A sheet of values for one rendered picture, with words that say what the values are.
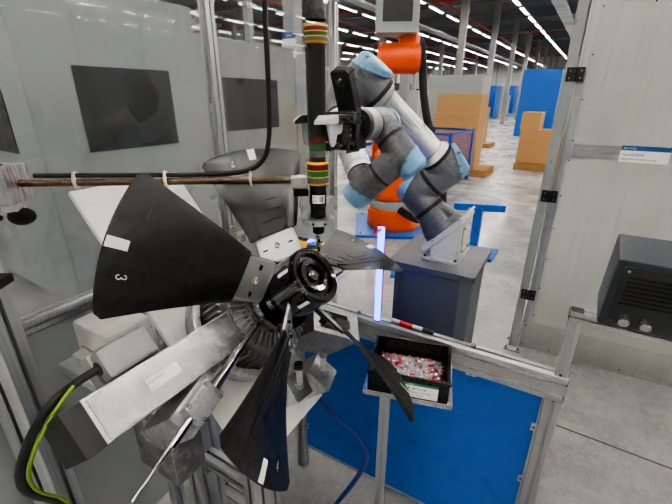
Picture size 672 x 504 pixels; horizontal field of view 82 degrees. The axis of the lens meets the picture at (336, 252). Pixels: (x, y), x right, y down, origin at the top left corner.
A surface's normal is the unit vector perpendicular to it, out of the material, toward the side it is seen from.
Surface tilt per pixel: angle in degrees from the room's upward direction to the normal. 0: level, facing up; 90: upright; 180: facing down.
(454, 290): 90
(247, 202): 48
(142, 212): 72
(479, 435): 90
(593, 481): 0
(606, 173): 90
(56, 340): 90
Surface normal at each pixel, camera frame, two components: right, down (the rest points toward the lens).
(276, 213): -0.02, -0.40
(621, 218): -0.50, 0.33
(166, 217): 0.59, 0.04
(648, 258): -0.13, -0.81
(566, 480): 0.00, -0.93
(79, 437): 0.66, -0.45
